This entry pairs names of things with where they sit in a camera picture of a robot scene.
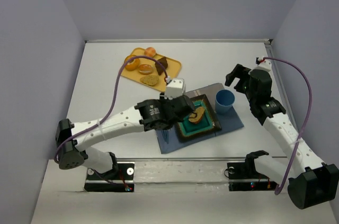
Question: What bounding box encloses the blue plastic cup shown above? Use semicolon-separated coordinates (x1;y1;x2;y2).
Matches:
215;89;235;114

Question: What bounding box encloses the yellow plastic tray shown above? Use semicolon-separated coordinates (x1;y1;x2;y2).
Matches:
121;53;182;92

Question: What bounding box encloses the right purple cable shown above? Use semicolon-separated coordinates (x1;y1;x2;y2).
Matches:
274;56;312;195

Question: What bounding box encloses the metal table edge rail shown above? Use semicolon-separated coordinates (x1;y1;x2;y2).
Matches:
85;39;271;44

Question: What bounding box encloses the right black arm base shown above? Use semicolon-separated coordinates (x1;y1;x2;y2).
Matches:
224;150;277;192

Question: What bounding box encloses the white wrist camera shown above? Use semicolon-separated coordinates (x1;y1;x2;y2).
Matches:
255;57;272;72
164;76;186;100

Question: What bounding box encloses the round bread roll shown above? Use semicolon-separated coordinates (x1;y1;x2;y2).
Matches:
144;47;156;57

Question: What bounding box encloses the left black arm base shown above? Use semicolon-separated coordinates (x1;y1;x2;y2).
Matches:
84;161;135;193

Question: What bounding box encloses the dark brown bread chunk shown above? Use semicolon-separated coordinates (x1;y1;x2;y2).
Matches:
155;57;168;76

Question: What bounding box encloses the filled sandwich bun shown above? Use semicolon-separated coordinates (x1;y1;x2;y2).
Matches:
138;64;154;75

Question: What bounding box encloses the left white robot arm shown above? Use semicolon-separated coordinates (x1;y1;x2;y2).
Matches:
55;95;195;174

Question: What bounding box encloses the square teal ceramic plate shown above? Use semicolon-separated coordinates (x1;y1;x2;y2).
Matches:
175;94;222;142

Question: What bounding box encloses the orange bagel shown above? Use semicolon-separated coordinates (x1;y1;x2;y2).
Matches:
124;55;140;71

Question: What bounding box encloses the blue beige cloth placemat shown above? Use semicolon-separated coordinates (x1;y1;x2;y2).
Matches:
156;83;244;154

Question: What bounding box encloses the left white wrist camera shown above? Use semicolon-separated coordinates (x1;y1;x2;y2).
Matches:
164;76;186;100

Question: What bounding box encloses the purple cable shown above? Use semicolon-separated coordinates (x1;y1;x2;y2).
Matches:
54;55;170;185
274;56;312;195

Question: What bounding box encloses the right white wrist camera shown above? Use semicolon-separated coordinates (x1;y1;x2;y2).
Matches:
255;57;272;72

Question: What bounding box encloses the seeded bread slice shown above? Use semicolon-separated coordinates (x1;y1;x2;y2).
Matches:
140;75;159;86

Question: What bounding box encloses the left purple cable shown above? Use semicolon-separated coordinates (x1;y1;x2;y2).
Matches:
54;55;170;185

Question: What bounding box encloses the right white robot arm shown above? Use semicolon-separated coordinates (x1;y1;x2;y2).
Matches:
225;61;338;209

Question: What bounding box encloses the sliced baguette piece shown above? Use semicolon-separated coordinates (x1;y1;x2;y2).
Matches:
189;106;205;124

